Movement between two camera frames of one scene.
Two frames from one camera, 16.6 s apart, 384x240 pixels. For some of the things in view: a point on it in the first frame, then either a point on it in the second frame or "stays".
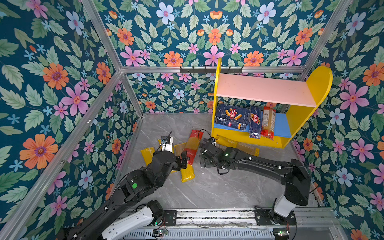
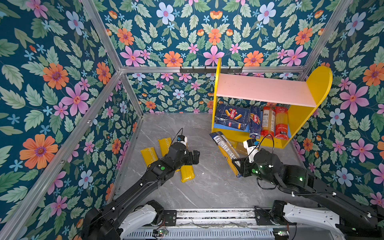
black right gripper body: (216, 163) -> (247, 169)
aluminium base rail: (308, 223) stays
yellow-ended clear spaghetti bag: (187, 171) stays
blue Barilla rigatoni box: (232, 117) stays
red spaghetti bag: (192, 143) -> (281, 121)
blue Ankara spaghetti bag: (205, 162) -> (227, 149)
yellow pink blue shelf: (308, 91) stays
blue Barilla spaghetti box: (255, 122) stays
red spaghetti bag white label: (268, 121) stays
